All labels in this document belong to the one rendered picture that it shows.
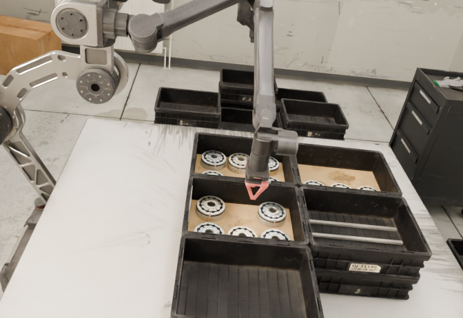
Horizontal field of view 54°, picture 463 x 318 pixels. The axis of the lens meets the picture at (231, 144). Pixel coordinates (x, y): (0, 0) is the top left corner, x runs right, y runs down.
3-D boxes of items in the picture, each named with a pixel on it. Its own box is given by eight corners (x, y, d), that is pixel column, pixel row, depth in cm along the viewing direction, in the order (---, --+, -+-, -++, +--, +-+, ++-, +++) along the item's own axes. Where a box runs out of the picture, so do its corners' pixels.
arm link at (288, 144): (255, 117, 136) (260, 107, 127) (293, 121, 137) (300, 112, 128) (253, 155, 133) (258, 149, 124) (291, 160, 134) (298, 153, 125)
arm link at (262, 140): (253, 126, 129) (255, 137, 125) (277, 129, 130) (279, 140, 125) (250, 147, 133) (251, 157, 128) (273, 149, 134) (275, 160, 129)
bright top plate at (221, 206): (195, 213, 156) (195, 212, 156) (198, 195, 165) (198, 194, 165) (224, 217, 157) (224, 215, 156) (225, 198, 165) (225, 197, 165)
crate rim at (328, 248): (308, 250, 141) (310, 245, 140) (297, 190, 166) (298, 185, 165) (431, 261, 144) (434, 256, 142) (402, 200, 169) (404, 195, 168)
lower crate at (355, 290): (295, 293, 152) (302, 269, 146) (286, 231, 177) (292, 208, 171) (410, 303, 155) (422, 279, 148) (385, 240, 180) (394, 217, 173)
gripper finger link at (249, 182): (263, 191, 140) (268, 166, 135) (264, 205, 134) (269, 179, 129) (241, 188, 140) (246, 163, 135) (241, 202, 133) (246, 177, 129)
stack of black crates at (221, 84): (213, 141, 329) (220, 85, 305) (213, 120, 354) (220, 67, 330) (267, 146, 333) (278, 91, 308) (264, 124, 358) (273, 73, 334)
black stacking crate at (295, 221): (179, 260, 144) (181, 234, 138) (187, 200, 169) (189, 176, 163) (301, 270, 146) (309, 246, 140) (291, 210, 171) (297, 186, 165)
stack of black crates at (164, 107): (151, 169, 292) (153, 108, 268) (156, 144, 317) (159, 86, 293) (213, 174, 295) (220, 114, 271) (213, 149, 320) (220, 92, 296)
